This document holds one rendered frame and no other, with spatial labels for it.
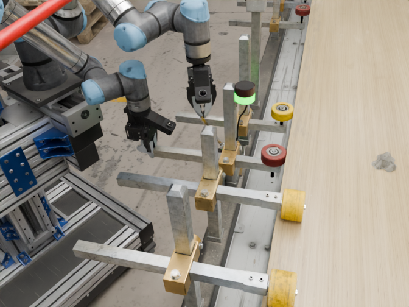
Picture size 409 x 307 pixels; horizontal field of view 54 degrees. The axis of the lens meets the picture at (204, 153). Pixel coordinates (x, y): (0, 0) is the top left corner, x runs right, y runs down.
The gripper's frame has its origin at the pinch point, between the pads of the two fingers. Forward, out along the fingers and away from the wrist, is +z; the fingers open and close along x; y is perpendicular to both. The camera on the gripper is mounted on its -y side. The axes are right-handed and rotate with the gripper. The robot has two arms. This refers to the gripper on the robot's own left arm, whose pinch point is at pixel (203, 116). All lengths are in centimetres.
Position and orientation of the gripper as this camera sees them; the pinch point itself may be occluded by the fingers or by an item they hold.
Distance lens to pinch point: 126.6
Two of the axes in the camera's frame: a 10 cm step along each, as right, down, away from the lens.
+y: -0.9, -6.4, 7.6
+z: 0.6, 7.6, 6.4
